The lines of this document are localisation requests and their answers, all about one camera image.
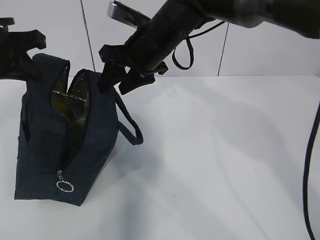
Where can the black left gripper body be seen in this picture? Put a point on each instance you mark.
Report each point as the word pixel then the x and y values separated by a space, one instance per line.
pixel 8 61

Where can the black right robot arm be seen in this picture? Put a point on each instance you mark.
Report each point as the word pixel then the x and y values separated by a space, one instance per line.
pixel 185 16

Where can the navy blue fabric lunch bag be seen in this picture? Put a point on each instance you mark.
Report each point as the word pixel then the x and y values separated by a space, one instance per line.
pixel 67 131

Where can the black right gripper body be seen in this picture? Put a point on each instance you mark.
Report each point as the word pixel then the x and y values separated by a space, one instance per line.
pixel 143 51

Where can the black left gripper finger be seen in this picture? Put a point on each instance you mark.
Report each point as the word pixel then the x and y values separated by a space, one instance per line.
pixel 25 68
pixel 27 40

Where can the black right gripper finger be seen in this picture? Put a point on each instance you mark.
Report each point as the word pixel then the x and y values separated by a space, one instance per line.
pixel 133 80
pixel 112 74

